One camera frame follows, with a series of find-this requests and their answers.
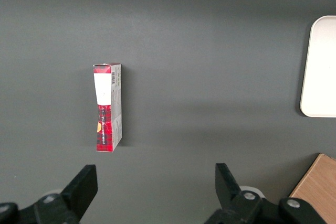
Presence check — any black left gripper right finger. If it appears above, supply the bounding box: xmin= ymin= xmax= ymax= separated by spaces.
xmin=204 ymin=163 xmax=329 ymax=224

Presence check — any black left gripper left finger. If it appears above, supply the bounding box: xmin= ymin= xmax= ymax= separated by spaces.
xmin=0 ymin=164 xmax=99 ymax=224

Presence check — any white rectangular tray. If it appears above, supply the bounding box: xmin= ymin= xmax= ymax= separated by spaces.
xmin=299 ymin=15 xmax=336 ymax=118

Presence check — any wooden drawer cabinet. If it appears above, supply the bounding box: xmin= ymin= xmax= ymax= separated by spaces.
xmin=288 ymin=152 xmax=336 ymax=224

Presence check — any red grey cardboard box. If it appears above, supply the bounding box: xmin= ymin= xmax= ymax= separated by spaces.
xmin=92 ymin=62 xmax=124 ymax=154

